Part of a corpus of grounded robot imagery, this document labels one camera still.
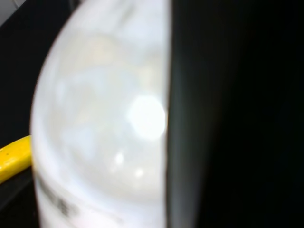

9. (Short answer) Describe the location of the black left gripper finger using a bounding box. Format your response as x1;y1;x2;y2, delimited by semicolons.
166;0;304;228

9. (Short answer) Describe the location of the white plastic drink bottle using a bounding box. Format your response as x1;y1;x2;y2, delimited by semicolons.
30;0;171;228

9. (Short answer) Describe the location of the yellow banana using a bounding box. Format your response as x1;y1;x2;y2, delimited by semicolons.
0;135;31;184

